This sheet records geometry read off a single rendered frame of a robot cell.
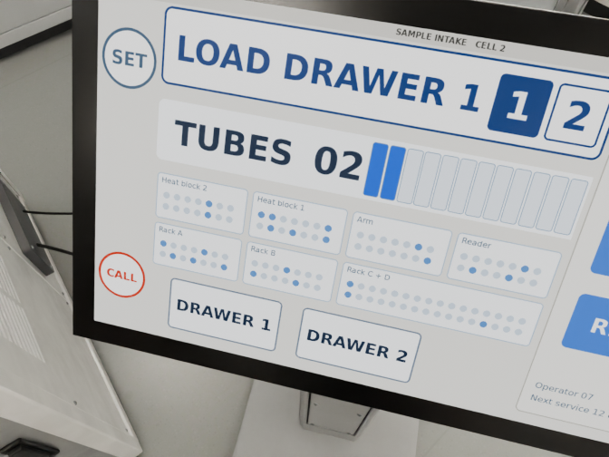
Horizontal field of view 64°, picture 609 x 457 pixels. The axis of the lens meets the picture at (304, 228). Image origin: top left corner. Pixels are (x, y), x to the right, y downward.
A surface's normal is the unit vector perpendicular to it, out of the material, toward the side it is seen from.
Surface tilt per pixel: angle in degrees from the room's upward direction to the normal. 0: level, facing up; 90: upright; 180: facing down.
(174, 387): 0
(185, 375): 0
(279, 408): 5
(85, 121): 50
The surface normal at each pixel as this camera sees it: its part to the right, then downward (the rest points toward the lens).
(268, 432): -0.07, -0.53
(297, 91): -0.17, 0.31
